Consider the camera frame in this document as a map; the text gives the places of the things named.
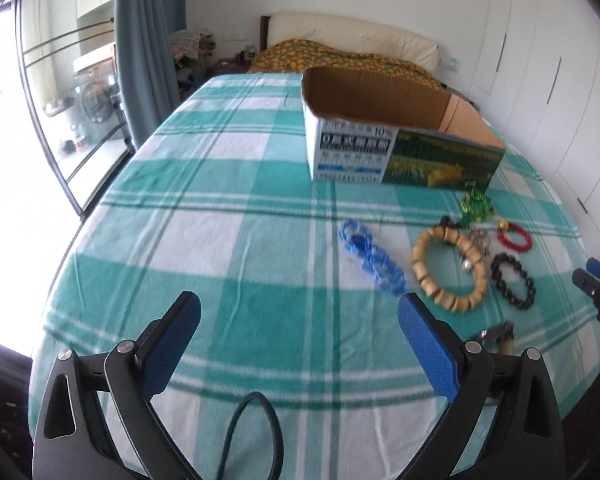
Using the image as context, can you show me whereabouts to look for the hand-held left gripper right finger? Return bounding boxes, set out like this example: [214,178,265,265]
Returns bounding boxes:
[397,292,566,480]

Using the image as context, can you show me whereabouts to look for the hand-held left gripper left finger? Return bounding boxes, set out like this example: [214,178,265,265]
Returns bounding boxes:
[32,291,203,480]

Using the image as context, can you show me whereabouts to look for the wooden bead bracelet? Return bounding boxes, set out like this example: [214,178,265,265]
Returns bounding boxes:
[411,226,490,313]

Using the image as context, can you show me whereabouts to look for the black bead bracelet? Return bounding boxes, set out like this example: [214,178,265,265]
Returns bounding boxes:
[490,254,537,311]

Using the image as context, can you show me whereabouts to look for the tan bead bracelet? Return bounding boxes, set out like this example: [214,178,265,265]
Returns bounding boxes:
[477,324,515,357]

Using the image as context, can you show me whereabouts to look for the blue chain bracelet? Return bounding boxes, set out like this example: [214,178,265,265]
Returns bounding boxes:
[338,220,406,295]

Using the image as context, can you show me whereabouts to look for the thin metal bangles with bells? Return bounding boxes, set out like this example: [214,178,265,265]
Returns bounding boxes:
[461,226,492,275]

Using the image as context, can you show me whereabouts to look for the green bead bracelet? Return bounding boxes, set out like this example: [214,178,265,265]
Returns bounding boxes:
[460,186,496,226]

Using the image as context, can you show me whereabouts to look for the printed cardboard box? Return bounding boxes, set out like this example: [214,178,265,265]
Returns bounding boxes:
[300,66,507,191]

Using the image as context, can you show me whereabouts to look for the teal checked tablecloth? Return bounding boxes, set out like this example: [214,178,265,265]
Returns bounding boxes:
[32,72,600,480]

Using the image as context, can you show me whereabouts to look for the white wardrobe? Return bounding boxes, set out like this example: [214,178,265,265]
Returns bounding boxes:
[472,0,600,261]

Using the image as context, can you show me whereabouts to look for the washing machine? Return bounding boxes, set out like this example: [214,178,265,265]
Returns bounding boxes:
[72,56,127,144]

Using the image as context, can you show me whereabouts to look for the glass sliding door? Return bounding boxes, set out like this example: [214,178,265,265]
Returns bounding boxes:
[14,0,137,222]

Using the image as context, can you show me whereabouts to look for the blue curtain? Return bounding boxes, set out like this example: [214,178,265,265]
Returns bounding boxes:
[114,0,189,147]

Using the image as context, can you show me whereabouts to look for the pile of clothes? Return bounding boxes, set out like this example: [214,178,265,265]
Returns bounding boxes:
[169,30,217,68]

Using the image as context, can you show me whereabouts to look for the orange patterned bed blanket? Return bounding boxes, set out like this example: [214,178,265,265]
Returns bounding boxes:
[247,39,451,96]

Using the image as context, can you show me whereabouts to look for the cream padded headboard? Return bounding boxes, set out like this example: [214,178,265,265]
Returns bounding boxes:
[269,12,441,68]

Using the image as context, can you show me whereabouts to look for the red bracelet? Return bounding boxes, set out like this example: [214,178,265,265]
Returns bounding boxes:
[496,223,533,252]

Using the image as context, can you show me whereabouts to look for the black cable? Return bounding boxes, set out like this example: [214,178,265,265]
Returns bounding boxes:
[217,392,286,480]

